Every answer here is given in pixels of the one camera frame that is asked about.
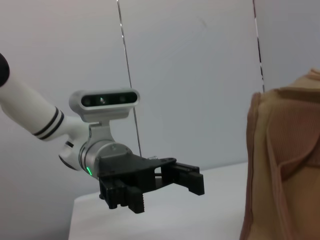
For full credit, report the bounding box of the khaki canvas food bag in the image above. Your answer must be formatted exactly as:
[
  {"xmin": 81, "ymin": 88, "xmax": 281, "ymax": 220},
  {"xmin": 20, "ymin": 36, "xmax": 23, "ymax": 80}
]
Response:
[{"xmin": 239, "ymin": 66, "xmax": 320, "ymax": 240}]

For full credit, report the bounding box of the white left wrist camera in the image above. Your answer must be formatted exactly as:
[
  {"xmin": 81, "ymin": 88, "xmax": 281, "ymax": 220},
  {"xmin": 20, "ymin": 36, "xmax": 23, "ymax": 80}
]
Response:
[{"xmin": 68, "ymin": 87, "xmax": 141, "ymax": 145}]

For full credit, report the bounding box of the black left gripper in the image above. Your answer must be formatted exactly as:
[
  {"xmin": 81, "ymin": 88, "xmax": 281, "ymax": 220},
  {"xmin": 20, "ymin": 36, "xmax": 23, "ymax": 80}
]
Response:
[{"xmin": 97, "ymin": 153, "xmax": 206, "ymax": 215}]

